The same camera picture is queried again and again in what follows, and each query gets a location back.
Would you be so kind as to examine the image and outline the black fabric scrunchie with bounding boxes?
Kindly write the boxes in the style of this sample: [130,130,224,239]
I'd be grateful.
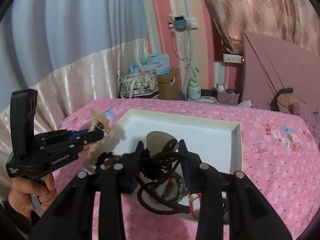
[94,152,121,174]

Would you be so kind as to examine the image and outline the person left hand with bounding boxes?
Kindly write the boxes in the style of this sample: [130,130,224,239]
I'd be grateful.
[8,173,57,220]

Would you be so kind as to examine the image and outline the pink floral bed sheet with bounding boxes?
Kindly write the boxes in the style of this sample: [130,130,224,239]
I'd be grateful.
[58,99,319,239]

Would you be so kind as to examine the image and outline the black white floral bag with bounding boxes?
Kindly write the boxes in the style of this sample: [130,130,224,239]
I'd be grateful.
[119,70,159,99]

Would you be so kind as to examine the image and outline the white shallow cardboard tray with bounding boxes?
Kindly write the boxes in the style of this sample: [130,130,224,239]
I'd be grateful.
[82,108,243,223]

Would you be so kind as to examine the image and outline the blue and cream curtain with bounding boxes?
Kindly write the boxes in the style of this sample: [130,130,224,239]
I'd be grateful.
[0,0,161,156]

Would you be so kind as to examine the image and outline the brown cardboard box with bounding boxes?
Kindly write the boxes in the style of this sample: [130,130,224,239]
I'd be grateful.
[157,68,179,100]

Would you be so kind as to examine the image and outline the mint green bottle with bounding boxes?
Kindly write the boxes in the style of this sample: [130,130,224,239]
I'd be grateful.
[187,79,201,100]

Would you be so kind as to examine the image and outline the pink plastic basket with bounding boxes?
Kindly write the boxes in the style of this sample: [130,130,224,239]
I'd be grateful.
[217,88,240,105]

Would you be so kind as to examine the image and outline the teal charger pouch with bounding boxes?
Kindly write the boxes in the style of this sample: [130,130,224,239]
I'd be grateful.
[174,16,187,31]

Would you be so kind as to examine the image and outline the pink headboard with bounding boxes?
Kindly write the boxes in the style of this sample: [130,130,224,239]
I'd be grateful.
[242,31,319,111]

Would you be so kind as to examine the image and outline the white power strip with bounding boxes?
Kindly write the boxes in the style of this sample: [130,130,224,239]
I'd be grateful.
[223,54,243,64]

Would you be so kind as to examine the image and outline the pink patterned curtain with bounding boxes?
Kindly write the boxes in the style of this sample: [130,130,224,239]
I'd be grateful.
[205,0,319,55]

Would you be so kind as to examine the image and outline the hanging white charger cables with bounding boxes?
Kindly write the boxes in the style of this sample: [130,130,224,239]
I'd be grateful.
[167,13,201,98]

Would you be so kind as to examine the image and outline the white wall socket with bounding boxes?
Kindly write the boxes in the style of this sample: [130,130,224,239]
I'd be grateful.
[185,17,198,30]

